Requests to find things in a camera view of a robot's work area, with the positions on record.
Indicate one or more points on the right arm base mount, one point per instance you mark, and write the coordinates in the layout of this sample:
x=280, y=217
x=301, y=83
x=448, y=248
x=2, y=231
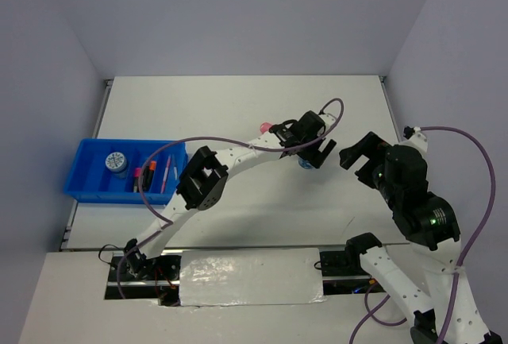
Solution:
x=340, y=276

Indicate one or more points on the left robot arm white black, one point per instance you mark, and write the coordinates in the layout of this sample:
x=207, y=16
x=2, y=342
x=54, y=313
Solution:
x=203, y=180

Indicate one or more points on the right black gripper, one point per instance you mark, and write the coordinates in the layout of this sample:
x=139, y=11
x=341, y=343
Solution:
x=371, y=144

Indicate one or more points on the silver foil panel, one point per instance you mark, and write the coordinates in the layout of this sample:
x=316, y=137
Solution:
x=250, y=277

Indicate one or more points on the grey black pen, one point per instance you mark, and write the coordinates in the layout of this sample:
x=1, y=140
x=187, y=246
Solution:
x=174, y=167

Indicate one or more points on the blue-lidded round jar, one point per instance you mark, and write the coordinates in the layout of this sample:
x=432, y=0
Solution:
x=117, y=164
x=305, y=164

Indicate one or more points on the orange-red pen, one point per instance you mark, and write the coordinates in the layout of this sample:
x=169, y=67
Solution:
x=165, y=176

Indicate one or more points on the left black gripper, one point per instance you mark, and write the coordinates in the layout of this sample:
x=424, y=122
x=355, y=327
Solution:
x=315, y=157

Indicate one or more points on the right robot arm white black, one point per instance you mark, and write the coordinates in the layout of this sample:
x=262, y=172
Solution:
x=446, y=312

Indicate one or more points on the clear case of coloured pens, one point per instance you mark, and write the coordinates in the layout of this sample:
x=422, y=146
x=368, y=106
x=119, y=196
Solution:
x=265, y=127

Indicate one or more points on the orange cap black highlighter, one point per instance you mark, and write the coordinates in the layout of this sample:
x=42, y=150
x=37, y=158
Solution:
x=148, y=174

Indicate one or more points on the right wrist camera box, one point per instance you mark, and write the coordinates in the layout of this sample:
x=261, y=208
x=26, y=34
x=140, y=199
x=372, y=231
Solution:
x=414, y=138

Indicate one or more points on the pink cap black highlighter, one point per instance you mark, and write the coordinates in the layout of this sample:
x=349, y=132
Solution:
x=136, y=175

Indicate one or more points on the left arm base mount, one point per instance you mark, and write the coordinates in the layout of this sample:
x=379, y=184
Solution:
x=157, y=280

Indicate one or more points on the blue cap black highlighter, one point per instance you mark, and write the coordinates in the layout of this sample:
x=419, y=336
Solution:
x=141, y=178

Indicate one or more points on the blue plastic compartment tray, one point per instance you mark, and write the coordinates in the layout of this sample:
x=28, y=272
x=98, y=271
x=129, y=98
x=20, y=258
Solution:
x=90, y=182

